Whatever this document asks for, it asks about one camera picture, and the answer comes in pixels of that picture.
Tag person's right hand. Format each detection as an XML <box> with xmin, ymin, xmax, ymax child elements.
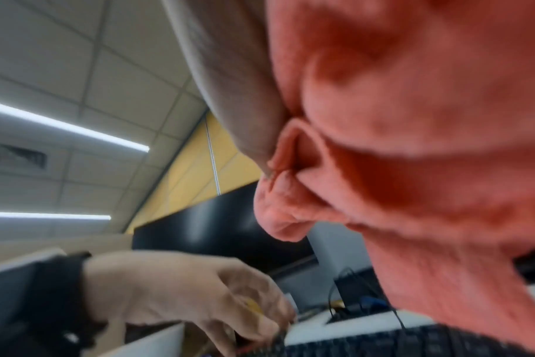
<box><xmin>161</xmin><ymin>0</ymin><xmax>295</xmax><ymax>175</ymax></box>

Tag person's left hand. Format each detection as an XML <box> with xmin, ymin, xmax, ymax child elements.
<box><xmin>83</xmin><ymin>251</ymin><xmax>297</xmax><ymax>357</ymax></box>

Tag pink cloth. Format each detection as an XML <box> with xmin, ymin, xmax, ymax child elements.
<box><xmin>253</xmin><ymin>0</ymin><xmax>535</xmax><ymax>353</ymax></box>

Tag black computer monitor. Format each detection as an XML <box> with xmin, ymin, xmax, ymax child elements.
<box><xmin>131</xmin><ymin>181</ymin><xmax>318</xmax><ymax>278</ymax></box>

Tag ceiling light strip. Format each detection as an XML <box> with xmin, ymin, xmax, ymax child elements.
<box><xmin>0</xmin><ymin>211</ymin><xmax>113</xmax><ymax>222</ymax></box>
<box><xmin>0</xmin><ymin>99</ymin><xmax>151</xmax><ymax>154</ymax></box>

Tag grey partition panel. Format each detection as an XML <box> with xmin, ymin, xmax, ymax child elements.
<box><xmin>266</xmin><ymin>221</ymin><xmax>386</xmax><ymax>309</ymax></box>

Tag dark ceiling vent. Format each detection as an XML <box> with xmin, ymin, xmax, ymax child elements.
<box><xmin>0</xmin><ymin>143</ymin><xmax>48</xmax><ymax>171</ymax></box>

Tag black keyboard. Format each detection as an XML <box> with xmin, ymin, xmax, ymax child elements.
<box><xmin>232</xmin><ymin>322</ymin><xmax>535</xmax><ymax>357</ymax></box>

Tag black desk cable tray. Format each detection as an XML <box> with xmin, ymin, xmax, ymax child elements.
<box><xmin>332</xmin><ymin>266</ymin><xmax>399</xmax><ymax>316</ymax></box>

